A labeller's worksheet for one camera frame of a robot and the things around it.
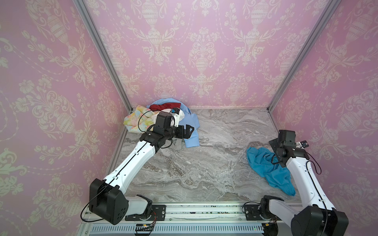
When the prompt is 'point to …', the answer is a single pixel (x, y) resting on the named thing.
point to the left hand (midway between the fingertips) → (187, 128)
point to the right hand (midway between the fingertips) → (279, 148)
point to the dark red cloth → (159, 106)
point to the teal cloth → (264, 162)
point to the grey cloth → (176, 143)
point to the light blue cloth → (193, 141)
